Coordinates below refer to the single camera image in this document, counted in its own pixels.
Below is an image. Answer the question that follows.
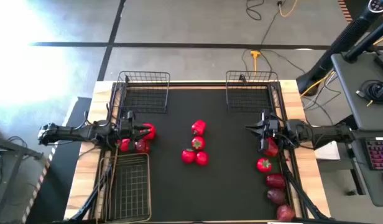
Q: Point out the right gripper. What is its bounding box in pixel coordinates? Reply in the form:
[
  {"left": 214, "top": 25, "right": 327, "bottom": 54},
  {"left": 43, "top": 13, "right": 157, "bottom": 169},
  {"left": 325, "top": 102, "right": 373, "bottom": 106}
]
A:
[{"left": 244, "top": 108, "right": 280, "bottom": 152}]

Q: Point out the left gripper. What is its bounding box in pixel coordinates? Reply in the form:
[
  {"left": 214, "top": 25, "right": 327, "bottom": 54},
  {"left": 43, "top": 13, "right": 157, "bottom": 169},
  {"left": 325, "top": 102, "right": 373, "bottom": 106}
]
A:
[{"left": 118, "top": 110, "right": 152, "bottom": 152}]

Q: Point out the red bell pepper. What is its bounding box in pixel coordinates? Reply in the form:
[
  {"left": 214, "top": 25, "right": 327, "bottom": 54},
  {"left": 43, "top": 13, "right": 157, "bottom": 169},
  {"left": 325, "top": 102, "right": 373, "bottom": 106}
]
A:
[
  {"left": 118, "top": 138, "right": 132, "bottom": 153},
  {"left": 141, "top": 123, "right": 157, "bottom": 141},
  {"left": 191, "top": 119, "right": 207, "bottom": 137}
]

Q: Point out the dark maroon apple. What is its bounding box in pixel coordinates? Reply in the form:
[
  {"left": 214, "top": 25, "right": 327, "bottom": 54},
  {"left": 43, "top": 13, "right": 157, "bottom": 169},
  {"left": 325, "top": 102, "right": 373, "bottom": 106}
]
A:
[
  {"left": 267, "top": 189, "right": 287, "bottom": 205},
  {"left": 135, "top": 139, "right": 151, "bottom": 154}
]

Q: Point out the red tomato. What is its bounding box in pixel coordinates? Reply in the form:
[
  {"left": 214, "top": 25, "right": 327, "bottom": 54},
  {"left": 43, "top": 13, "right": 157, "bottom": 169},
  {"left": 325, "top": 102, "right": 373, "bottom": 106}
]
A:
[
  {"left": 191, "top": 136, "right": 206, "bottom": 151},
  {"left": 181, "top": 148, "right": 196, "bottom": 165},
  {"left": 256, "top": 157, "right": 273, "bottom": 174},
  {"left": 195, "top": 151, "right": 210, "bottom": 167}
]

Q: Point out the red yellow apple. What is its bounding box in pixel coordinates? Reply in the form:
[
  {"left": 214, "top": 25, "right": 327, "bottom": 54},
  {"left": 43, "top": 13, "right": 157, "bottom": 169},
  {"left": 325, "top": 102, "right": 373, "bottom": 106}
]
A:
[{"left": 275, "top": 204, "right": 296, "bottom": 223}]

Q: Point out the black table mat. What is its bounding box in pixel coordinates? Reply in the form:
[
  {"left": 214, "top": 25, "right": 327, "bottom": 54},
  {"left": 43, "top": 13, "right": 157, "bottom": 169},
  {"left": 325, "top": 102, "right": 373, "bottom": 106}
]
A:
[{"left": 112, "top": 88, "right": 294, "bottom": 222}]

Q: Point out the white box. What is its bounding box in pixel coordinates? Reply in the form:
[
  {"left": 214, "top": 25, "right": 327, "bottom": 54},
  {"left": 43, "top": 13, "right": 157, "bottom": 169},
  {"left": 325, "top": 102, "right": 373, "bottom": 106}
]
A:
[{"left": 315, "top": 141, "right": 341, "bottom": 161}]

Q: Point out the black support strut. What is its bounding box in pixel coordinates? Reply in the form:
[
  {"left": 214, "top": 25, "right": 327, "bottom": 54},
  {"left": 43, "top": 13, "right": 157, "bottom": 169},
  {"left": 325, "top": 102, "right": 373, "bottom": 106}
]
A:
[
  {"left": 68, "top": 161, "right": 113, "bottom": 222},
  {"left": 280, "top": 152, "right": 331, "bottom": 221}
]

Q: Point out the grey desk top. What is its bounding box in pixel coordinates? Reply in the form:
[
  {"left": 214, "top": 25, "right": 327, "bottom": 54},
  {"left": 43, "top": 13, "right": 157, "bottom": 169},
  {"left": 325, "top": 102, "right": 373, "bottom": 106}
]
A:
[{"left": 330, "top": 52, "right": 383, "bottom": 131}]

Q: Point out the black striped floor mat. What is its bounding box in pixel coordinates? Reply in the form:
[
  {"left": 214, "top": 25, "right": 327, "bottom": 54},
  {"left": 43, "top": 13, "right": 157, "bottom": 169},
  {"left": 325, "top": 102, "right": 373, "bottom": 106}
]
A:
[{"left": 22, "top": 96, "right": 93, "bottom": 224}]

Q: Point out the grey metal stand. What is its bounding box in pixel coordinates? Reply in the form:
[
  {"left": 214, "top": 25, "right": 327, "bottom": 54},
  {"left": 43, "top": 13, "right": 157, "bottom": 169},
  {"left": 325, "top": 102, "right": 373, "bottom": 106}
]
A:
[{"left": 0, "top": 124, "right": 45, "bottom": 224}]

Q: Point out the grey lower desk shelf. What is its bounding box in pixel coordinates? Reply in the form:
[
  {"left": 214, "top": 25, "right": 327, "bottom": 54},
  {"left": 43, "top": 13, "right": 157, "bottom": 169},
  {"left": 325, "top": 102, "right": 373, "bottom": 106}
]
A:
[{"left": 346, "top": 129, "right": 383, "bottom": 208}]

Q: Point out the backlit black keyboard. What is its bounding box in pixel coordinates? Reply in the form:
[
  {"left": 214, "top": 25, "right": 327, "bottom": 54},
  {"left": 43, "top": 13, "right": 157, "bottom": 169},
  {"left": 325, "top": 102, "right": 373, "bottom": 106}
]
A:
[{"left": 361, "top": 136, "right": 383, "bottom": 171}]

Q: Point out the black tower fan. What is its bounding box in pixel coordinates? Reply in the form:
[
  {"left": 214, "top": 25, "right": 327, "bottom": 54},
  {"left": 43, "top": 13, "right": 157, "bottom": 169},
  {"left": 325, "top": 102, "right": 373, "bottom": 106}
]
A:
[{"left": 295, "top": 0, "right": 383, "bottom": 96}]

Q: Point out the black monitor pole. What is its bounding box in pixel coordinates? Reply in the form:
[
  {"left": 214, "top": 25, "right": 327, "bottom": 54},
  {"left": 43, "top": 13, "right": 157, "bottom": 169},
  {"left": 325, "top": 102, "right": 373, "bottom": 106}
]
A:
[{"left": 343, "top": 15, "right": 383, "bottom": 62}]

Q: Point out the wooden slat panel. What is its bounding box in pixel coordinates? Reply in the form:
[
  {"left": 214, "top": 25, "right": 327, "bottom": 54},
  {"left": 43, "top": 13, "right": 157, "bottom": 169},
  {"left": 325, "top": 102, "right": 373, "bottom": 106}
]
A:
[{"left": 337, "top": 0, "right": 354, "bottom": 23}]

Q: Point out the black wire basket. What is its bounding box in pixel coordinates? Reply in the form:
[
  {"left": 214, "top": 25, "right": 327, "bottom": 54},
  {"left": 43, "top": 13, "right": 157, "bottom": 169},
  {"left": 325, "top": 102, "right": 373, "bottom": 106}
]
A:
[
  {"left": 115, "top": 70, "right": 171, "bottom": 114},
  {"left": 225, "top": 70, "right": 281, "bottom": 113}
]

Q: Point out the gold wire basket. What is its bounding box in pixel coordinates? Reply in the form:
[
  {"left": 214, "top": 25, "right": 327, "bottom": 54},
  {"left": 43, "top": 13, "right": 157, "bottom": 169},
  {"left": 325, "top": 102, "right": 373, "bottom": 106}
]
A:
[{"left": 97, "top": 152, "right": 152, "bottom": 223}]

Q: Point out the yellow floor cable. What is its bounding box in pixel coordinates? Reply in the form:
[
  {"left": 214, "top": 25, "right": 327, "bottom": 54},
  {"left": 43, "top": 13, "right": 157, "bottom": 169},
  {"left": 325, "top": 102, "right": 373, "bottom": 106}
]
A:
[
  {"left": 300, "top": 70, "right": 337, "bottom": 98},
  {"left": 278, "top": 0, "right": 300, "bottom": 18}
]

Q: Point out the yellow extension cord plug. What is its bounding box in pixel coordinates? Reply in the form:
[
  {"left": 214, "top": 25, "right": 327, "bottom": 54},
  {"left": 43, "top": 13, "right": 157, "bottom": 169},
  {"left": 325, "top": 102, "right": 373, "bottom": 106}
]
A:
[{"left": 249, "top": 50, "right": 261, "bottom": 80}]

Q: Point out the black floor cable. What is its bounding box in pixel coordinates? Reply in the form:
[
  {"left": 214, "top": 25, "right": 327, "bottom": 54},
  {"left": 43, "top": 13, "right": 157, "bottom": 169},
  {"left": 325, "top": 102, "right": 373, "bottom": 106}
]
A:
[
  {"left": 246, "top": 0, "right": 265, "bottom": 21},
  {"left": 261, "top": 2, "right": 284, "bottom": 45}
]

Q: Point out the black coiled cable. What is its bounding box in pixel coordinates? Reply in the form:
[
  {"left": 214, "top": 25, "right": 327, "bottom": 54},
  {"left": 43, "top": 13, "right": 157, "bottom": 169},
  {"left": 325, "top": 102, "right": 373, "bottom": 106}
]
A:
[{"left": 356, "top": 80, "right": 383, "bottom": 106}]

